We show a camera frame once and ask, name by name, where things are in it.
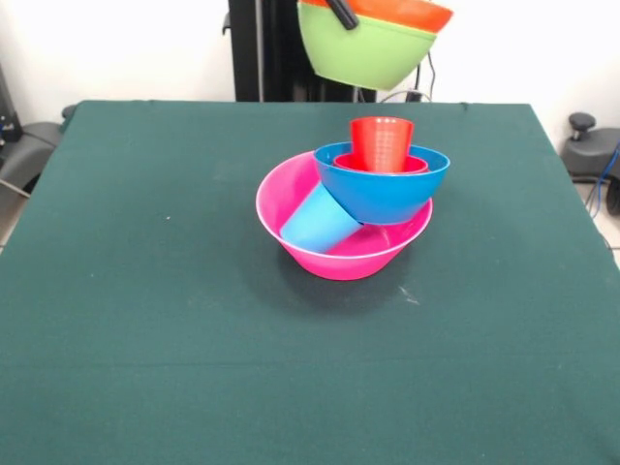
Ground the large pink bowl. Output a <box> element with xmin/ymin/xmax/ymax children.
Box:
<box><xmin>255</xmin><ymin>149</ymin><xmax>434</xmax><ymax>282</ymax></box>

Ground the black pedestal leg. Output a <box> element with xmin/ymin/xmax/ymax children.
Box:
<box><xmin>0</xmin><ymin>104</ymin><xmax>78</xmax><ymax>195</ymax></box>
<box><xmin>560</xmin><ymin>112</ymin><xmax>620</xmax><ymax>217</ymax></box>

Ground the blue cup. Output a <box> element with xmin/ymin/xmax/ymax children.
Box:
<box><xmin>279</xmin><ymin>185</ymin><xmax>364</xmax><ymax>255</ymax></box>

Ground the blue cable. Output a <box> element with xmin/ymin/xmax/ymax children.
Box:
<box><xmin>587</xmin><ymin>142</ymin><xmax>620</xmax><ymax>217</ymax></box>

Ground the green bowl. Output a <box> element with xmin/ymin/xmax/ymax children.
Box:
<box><xmin>296</xmin><ymin>2</ymin><xmax>437</xmax><ymax>92</ymax></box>

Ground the red cup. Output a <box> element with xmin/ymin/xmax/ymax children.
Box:
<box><xmin>349</xmin><ymin>116</ymin><xmax>416</xmax><ymax>174</ymax></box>

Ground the large blue bowl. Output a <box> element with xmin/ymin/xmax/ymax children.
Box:
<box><xmin>313</xmin><ymin>141</ymin><xmax>452</xmax><ymax>226</ymax></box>

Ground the black hanging cable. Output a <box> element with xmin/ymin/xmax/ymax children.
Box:
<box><xmin>405</xmin><ymin>50</ymin><xmax>438</xmax><ymax>103</ymax></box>

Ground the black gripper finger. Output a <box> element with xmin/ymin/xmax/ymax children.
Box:
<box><xmin>327</xmin><ymin>0</ymin><xmax>360</xmax><ymax>31</ymax></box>

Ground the dark green tablecloth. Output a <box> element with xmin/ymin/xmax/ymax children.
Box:
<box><xmin>0</xmin><ymin>100</ymin><xmax>620</xmax><ymax>465</ymax></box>

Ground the large orange bowl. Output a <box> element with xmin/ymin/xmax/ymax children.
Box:
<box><xmin>297</xmin><ymin>0</ymin><xmax>455</xmax><ymax>33</ymax></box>

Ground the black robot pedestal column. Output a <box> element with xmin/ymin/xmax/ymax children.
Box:
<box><xmin>222</xmin><ymin>0</ymin><xmax>391</xmax><ymax>103</ymax></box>

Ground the small crimson bowl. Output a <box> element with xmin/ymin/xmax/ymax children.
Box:
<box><xmin>332</xmin><ymin>153</ymin><xmax>431</xmax><ymax>175</ymax></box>

